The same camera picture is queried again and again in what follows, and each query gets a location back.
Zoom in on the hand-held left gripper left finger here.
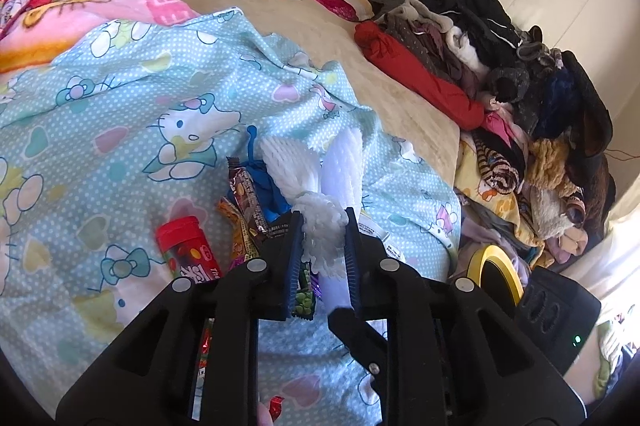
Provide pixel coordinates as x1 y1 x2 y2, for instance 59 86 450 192
55 210 306 426

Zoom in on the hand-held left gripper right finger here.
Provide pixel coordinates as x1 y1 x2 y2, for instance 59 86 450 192
327 207 587 426

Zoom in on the long red snack wrapper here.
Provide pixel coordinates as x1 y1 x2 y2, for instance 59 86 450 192
192 316 217 422

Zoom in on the green snack wrapper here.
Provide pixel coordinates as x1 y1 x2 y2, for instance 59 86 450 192
289 260 317 322

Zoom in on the white labelled packet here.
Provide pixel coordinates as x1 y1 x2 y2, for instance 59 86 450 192
359 209 409 263

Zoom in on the orange snack wrapper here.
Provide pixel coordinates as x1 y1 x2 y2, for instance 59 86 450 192
216 197 262 263

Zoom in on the blue plastic bag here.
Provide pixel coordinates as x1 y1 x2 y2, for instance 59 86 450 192
227 125 295 227

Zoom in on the brown snack wrapper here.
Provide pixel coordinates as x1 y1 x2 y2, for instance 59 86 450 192
226 156 272 241

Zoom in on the red candy canister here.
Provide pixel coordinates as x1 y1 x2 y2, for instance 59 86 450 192
156 216 224 288

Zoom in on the light blue cartoon blanket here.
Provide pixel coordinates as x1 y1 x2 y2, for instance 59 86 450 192
0 6 463 426

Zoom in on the beige bed sheet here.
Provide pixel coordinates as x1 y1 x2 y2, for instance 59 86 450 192
55 0 462 159

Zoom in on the pile of clothes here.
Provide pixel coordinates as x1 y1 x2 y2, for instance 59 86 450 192
355 0 620 272

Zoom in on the pink cartoon blanket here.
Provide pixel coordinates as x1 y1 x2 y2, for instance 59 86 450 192
0 0 202 74

